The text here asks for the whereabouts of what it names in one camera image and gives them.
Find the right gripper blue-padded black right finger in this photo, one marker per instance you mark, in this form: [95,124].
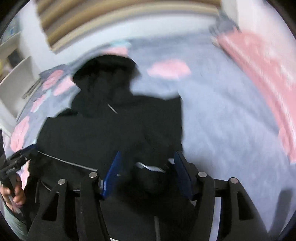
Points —
[239,218]

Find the black hooded jacket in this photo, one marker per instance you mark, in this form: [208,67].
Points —
[106,119]

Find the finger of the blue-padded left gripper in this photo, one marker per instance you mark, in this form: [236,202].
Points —
[30,150]

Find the grey pillow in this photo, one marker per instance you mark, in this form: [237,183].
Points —
[222,25]

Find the pink folded quilt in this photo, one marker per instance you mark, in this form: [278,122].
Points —
[272,74]

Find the grey blanket with pink patches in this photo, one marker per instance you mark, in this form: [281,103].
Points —
[229,130]

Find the wooden slatted headboard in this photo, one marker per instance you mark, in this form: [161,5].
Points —
[66,21]

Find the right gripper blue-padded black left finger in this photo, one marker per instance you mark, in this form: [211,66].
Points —
[76,215]

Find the white bookshelf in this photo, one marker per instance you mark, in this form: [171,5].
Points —
[19,76]

